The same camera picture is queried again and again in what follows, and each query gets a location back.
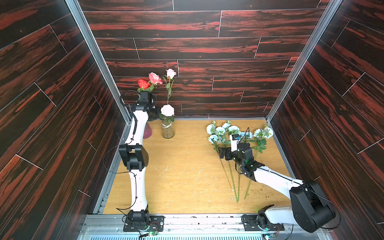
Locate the short pale pink rose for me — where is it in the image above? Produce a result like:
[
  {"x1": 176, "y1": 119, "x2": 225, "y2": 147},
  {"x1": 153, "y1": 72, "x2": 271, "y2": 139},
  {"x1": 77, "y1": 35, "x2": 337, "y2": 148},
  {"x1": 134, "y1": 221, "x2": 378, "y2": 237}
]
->
[{"x1": 159, "y1": 105, "x2": 175, "y2": 125}]

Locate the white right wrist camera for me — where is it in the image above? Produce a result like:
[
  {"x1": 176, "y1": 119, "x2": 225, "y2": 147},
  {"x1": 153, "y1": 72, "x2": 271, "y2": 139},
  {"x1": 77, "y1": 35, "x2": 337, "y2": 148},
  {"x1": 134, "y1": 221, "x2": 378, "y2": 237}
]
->
[{"x1": 230, "y1": 134, "x2": 242, "y2": 152}]

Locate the clear glass vase with ribbon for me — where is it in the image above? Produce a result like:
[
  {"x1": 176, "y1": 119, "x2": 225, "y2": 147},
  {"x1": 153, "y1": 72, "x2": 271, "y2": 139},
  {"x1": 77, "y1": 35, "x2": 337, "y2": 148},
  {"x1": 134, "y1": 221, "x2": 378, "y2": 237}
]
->
[{"x1": 162, "y1": 120, "x2": 175, "y2": 139}]

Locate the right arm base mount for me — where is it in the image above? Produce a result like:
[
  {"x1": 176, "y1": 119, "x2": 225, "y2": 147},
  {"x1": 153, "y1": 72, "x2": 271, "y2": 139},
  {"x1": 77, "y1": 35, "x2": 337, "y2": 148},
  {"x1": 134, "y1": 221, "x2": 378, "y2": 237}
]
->
[{"x1": 241, "y1": 205, "x2": 285, "y2": 232}]

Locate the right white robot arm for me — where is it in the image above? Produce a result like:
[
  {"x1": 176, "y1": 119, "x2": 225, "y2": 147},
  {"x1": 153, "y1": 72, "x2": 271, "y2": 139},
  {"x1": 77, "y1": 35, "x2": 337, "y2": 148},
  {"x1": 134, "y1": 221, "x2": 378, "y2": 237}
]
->
[{"x1": 218, "y1": 143, "x2": 336, "y2": 233}]

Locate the pink rose in clear vase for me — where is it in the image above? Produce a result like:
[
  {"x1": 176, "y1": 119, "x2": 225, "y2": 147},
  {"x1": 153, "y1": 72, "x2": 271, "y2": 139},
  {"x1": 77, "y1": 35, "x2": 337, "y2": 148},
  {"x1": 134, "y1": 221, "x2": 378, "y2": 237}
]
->
[{"x1": 162, "y1": 69, "x2": 177, "y2": 104}]

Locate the white flower stem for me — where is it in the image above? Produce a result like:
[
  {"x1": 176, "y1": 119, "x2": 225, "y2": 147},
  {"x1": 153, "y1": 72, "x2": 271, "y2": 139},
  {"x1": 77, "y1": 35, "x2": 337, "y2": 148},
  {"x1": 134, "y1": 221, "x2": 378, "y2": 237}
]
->
[{"x1": 206, "y1": 121, "x2": 240, "y2": 203}]

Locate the pink rose stem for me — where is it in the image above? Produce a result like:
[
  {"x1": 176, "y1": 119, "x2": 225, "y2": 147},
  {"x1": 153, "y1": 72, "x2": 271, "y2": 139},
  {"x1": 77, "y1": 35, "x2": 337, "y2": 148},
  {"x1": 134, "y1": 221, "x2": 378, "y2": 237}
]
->
[{"x1": 149, "y1": 72, "x2": 163, "y2": 92}]

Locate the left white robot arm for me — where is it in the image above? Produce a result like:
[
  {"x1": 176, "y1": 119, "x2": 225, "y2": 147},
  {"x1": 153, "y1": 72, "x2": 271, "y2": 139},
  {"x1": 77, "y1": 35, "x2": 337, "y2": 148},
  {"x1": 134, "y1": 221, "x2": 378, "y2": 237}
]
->
[{"x1": 119, "y1": 92, "x2": 156, "y2": 232}]

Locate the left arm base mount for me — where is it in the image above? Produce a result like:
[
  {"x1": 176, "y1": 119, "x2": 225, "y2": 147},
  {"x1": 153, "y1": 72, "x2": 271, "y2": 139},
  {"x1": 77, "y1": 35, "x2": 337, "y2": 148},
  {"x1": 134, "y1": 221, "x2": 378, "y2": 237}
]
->
[{"x1": 123, "y1": 209, "x2": 165, "y2": 232}]

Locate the small light blue sprig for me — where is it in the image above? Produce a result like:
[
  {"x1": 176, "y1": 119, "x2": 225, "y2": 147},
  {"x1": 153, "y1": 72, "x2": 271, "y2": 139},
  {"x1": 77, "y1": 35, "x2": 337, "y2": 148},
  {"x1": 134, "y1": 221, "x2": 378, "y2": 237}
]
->
[{"x1": 208, "y1": 134, "x2": 232, "y2": 188}]

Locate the light blue flower bunch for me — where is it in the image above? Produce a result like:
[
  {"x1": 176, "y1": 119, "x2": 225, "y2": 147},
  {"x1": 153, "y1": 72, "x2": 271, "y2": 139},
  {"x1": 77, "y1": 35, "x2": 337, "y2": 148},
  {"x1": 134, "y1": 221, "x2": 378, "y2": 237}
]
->
[{"x1": 243, "y1": 123, "x2": 274, "y2": 200}]

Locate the red rose stem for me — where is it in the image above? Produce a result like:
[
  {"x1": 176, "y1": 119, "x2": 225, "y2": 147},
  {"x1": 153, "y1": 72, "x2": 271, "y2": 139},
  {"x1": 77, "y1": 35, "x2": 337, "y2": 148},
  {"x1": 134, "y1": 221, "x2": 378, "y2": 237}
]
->
[{"x1": 138, "y1": 79, "x2": 152, "y2": 92}]

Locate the blue purple glass vase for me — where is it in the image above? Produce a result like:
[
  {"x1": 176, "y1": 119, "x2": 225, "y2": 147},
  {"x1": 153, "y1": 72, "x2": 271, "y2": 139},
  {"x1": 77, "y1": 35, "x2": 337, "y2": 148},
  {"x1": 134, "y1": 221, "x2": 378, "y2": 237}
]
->
[{"x1": 143, "y1": 122, "x2": 153, "y2": 139}]

